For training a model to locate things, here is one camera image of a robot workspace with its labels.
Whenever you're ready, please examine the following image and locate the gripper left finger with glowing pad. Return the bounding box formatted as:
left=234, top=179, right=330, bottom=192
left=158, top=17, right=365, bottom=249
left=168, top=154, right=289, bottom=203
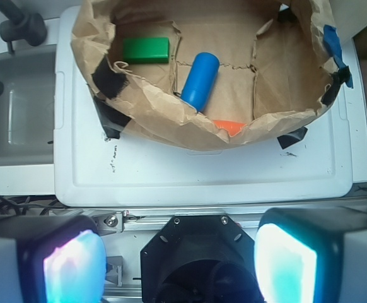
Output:
left=0, top=215, right=107, bottom=302

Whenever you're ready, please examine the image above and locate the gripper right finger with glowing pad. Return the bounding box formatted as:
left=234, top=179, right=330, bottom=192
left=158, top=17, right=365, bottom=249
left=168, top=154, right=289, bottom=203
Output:
left=254, top=206, right=367, bottom=302

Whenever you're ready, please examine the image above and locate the green rectangular block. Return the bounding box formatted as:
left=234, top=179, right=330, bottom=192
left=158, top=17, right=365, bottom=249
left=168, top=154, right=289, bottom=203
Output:
left=122, top=37, right=170, bottom=64

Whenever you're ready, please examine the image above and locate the orange block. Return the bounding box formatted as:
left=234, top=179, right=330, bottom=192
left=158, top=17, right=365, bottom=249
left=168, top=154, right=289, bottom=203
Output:
left=213, top=120, right=247, bottom=137

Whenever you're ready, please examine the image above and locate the white plastic bin lid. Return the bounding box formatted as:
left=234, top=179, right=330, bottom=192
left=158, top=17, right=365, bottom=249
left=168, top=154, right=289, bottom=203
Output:
left=54, top=6, right=367, bottom=209

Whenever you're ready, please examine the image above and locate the black tape lower right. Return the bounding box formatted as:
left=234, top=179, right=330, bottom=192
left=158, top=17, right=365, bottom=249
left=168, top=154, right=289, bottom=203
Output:
left=277, top=127, right=308, bottom=150

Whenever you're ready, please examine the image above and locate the black tape lower left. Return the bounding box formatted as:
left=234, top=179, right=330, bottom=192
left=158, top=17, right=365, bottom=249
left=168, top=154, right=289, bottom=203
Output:
left=93, top=97, right=131, bottom=140

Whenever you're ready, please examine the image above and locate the black tape right rim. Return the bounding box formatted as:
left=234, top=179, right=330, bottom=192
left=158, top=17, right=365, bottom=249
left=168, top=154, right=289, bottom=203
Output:
left=321, top=66, right=353, bottom=107

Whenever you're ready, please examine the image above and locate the black tape on left rim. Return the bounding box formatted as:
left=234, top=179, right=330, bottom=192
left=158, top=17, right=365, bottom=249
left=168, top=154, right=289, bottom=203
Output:
left=91, top=56, right=129, bottom=99

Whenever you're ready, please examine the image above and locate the blue plastic cylinder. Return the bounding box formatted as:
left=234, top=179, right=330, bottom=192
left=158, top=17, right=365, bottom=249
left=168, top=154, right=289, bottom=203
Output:
left=181, top=52, right=219, bottom=112

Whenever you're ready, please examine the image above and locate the brown paper bag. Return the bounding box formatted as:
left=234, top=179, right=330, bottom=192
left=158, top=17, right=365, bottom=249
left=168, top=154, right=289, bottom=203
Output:
left=71, top=1, right=353, bottom=152

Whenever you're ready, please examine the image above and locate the blue tape strip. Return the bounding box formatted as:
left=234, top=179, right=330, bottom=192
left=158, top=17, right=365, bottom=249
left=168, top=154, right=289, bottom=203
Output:
left=323, top=25, right=354, bottom=88

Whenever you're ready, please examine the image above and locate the black clamp knob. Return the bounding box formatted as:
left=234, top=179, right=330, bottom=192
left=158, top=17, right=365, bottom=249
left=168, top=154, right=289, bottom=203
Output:
left=0, top=1, right=47, bottom=55

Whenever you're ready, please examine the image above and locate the aluminium extrusion rail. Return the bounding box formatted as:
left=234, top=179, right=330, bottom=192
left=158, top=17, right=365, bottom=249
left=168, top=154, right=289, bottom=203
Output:
left=89, top=207, right=265, bottom=235

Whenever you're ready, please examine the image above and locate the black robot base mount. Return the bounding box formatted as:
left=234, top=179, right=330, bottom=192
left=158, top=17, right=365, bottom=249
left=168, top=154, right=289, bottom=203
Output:
left=140, top=215, right=265, bottom=302

